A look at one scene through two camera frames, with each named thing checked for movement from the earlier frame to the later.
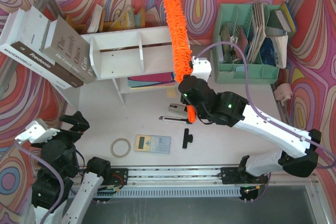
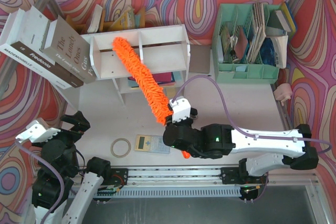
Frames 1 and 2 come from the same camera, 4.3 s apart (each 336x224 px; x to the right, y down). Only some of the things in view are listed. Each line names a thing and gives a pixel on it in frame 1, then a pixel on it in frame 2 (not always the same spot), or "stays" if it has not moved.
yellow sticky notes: x=171 y=93 stays
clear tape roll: x=129 y=148 stays
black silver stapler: x=180 y=109 -> x=193 y=112
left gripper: x=72 y=128 stays
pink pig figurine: x=283 y=93 stays
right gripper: x=189 y=87 -> x=172 y=135
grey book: x=64 y=45 stays
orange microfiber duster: x=180 y=38 -> x=149 y=82
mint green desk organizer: x=250 y=32 stays
